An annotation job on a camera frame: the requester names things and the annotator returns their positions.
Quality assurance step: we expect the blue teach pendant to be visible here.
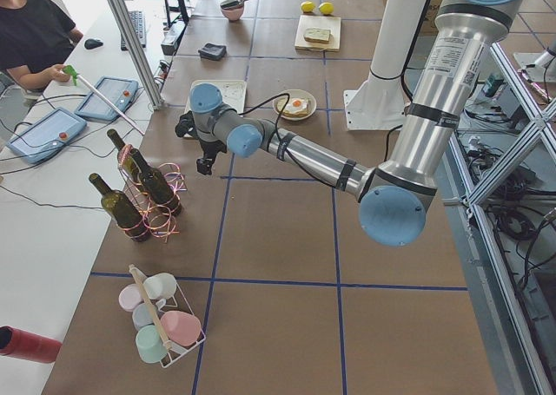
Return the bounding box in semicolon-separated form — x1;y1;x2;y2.
75;76;139;122
7;108;87;164

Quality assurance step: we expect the white bear tray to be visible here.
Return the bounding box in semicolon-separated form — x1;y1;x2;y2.
190;79;247;114

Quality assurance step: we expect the dark wine bottle back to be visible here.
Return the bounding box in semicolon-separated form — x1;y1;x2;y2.
130;148;182;215

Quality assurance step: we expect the person in black shirt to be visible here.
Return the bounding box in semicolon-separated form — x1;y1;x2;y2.
1;0;83;91

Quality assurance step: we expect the red cylinder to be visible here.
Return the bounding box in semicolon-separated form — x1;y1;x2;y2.
1;326;62;364

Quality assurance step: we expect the metal scoop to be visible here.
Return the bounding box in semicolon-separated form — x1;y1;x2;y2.
220;0;250;10

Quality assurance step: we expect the blue teach pendant near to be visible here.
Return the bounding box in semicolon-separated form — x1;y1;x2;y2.
7;108;87;164

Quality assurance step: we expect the yellow lemon left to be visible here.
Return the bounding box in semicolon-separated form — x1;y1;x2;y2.
300;1;315;14

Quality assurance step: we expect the pink bowl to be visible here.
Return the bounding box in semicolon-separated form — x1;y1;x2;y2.
220;5;244;22

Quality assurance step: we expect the copper wire bottle rack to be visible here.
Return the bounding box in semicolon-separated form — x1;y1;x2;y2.
117;144;184;241

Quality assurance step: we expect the white cup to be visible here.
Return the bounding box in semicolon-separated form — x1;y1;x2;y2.
142;273;177;300

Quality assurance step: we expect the aluminium frame post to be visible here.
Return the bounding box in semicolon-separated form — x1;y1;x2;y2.
107;0;163;110

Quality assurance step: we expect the rose pink cup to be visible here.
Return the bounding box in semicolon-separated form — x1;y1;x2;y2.
160;311;202;346

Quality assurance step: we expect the blue teach pendant far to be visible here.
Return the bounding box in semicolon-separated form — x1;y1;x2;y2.
75;76;139;122

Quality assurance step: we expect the white round plate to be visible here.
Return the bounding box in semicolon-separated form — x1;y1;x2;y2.
273;89;316;122

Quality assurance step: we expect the wooden rack handle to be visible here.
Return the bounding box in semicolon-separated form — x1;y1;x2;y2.
129;264;171;350

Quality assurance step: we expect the bread slice with egg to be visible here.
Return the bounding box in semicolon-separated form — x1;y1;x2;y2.
275;97;311;119

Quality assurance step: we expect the yellow lemon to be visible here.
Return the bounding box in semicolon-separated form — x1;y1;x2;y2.
300;1;315;14
318;2;334;16

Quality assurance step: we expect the white wire cup rack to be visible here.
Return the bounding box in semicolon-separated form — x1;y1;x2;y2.
128;263;206;369

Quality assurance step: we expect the fried egg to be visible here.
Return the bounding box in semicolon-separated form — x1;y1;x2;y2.
284;98;309;115

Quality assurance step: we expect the light pink cup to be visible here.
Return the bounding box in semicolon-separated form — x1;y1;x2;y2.
118;284;143;313

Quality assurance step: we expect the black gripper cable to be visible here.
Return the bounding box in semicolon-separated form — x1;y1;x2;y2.
237;91;291;127

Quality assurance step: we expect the dark wine bottle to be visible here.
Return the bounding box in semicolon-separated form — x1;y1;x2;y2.
89;173;150;242
130;148;182;215
107;128;140;185

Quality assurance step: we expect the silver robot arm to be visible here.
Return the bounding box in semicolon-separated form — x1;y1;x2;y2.
175;0;522;247

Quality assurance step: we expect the black keyboard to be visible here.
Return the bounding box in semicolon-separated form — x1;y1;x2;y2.
129;10;147;48

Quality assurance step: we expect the yellow lemon right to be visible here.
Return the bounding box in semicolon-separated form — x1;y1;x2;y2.
318;2;334;16

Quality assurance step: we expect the long grabber stick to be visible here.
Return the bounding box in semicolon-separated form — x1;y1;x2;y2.
63;65;145;136

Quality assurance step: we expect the wooden cutting board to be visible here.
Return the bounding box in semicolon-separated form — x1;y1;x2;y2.
295;15;341;52

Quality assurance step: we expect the black computer mouse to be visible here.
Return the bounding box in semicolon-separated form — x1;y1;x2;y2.
83;38;103;50

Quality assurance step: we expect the dark wine bottle front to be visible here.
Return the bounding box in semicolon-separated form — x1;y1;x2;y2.
89;173;150;242

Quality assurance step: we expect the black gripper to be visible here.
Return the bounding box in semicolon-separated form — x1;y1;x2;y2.
175;111;228;175

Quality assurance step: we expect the grey folded cloth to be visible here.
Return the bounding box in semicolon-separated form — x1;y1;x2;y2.
198;43;227;61

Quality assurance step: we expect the grey blue cup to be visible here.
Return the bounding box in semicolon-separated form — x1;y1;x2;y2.
131;303;154;331

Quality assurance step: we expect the mint green cup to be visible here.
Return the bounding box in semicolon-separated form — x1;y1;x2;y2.
135;325;168;364

